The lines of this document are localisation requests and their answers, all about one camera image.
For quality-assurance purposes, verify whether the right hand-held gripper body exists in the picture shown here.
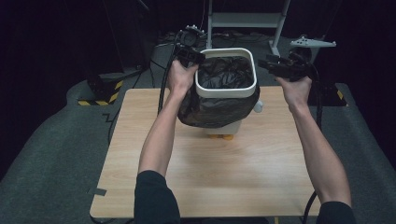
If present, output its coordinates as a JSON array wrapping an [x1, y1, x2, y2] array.
[[278, 35, 337, 82]]

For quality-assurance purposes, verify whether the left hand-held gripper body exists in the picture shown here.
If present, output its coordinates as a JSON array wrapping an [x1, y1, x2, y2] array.
[[177, 24, 206, 68]]

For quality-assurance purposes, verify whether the beige bin rim ring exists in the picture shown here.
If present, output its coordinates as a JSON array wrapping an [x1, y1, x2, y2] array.
[[194, 47, 258, 99]]

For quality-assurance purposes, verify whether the black garbage bag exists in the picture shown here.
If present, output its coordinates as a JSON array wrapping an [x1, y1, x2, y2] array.
[[177, 55, 261, 129]]

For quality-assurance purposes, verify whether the beige trash bin with face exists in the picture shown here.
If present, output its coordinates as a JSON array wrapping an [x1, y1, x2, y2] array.
[[204, 100, 264, 142]]

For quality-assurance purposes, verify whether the person's right hand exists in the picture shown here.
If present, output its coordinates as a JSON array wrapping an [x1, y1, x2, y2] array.
[[275, 76, 313, 114]]

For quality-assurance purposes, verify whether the person's left hand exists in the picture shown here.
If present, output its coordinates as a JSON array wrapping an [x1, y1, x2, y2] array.
[[167, 59, 200, 98]]

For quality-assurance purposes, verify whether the black yellow striped stand base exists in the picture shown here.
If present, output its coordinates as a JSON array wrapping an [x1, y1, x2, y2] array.
[[307, 79, 348, 107], [78, 78, 124, 106]]

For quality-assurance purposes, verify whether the grey metal stand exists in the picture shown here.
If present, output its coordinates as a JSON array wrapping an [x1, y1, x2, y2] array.
[[205, 0, 292, 57]]

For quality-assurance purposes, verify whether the person's black shirt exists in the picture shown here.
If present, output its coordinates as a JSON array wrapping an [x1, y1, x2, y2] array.
[[134, 170, 358, 224]]

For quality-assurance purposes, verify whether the grey tape piece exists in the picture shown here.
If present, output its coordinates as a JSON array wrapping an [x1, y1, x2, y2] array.
[[88, 186, 107, 197]]

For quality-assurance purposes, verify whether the tangle of black floor cables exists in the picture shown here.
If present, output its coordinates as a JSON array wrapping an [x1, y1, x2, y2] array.
[[211, 32, 272, 50]]

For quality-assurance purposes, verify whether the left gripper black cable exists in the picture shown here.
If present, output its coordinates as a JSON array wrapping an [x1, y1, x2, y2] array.
[[157, 29, 185, 115]]

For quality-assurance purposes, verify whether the zigzag black floor cable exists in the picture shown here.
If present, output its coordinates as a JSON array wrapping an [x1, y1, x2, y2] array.
[[102, 108, 120, 147]]

